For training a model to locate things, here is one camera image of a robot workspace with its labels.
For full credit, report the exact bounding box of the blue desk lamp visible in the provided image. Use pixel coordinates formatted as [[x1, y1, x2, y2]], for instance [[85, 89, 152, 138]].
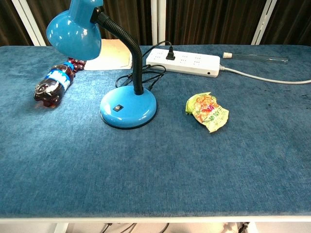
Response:
[[46, 0, 158, 129]]

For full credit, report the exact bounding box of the blue velvet table cloth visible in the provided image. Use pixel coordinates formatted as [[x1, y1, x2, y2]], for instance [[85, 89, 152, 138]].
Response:
[[0, 44, 311, 218]]

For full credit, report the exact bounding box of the green snack packet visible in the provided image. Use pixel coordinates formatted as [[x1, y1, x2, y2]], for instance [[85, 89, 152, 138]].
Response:
[[185, 92, 230, 133]]

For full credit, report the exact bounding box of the white power strip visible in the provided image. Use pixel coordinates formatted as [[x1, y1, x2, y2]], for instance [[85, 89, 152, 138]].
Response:
[[146, 48, 221, 78]]

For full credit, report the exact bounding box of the dark red grape bunch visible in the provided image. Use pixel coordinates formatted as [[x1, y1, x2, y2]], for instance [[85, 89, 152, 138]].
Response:
[[67, 57, 87, 72]]

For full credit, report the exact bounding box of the dark cola plastic bottle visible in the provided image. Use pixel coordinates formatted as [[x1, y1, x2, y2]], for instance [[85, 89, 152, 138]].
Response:
[[33, 62, 76, 109]]

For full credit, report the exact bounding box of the dark brown curtain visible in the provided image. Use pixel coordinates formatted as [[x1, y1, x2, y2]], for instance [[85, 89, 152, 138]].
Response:
[[0, 0, 311, 47]]

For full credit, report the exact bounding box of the clear glass test tube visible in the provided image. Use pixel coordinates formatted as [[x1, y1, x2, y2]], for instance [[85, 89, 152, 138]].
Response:
[[223, 51, 289, 63]]

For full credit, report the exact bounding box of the black looped cable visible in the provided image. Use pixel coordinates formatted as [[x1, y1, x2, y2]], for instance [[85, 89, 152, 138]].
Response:
[[115, 40, 176, 90]]

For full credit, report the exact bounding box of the white metal frame post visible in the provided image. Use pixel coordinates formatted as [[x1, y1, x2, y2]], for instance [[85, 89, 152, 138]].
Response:
[[150, 0, 167, 46], [11, 0, 47, 47], [250, 0, 279, 46]]

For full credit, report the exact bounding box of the white power strip cable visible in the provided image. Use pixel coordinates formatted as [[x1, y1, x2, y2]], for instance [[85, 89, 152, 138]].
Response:
[[219, 64, 311, 85]]

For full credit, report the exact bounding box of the black cable under table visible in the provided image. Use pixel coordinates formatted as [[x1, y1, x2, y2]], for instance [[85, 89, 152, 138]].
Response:
[[99, 222, 171, 233]]

